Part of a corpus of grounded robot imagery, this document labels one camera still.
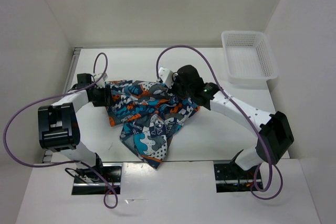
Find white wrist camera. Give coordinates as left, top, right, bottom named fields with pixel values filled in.
left=93, top=73, right=108, bottom=88
left=158, top=67, right=173, bottom=89

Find patterned blue orange shorts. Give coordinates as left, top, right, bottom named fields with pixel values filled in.
left=105, top=80, right=199, bottom=169

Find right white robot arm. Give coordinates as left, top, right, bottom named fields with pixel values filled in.
left=159, top=65, right=294, bottom=178

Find aluminium table edge rail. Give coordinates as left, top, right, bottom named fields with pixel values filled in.
left=41, top=47, right=82, bottom=163

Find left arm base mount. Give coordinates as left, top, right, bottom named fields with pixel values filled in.
left=65, top=163, right=122, bottom=196

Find white plastic basket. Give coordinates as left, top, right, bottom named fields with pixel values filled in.
left=221, top=30, right=279, bottom=86

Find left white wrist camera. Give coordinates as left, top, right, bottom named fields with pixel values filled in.
left=93, top=73, right=108, bottom=88

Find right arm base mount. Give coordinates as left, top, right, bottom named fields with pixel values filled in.
left=213, top=161, right=257, bottom=193

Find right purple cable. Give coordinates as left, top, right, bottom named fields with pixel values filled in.
left=156, top=45, right=284, bottom=200

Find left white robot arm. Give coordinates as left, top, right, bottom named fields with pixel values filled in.
left=38, top=73, right=112, bottom=182

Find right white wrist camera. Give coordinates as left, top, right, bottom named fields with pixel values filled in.
left=158, top=67, right=173, bottom=89

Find purple cable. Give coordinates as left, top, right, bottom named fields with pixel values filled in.
left=156, top=45, right=284, bottom=200
left=3, top=52, right=119, bottom=210

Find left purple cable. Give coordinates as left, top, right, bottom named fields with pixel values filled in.
left=3, top=52, right=119, bottom=210

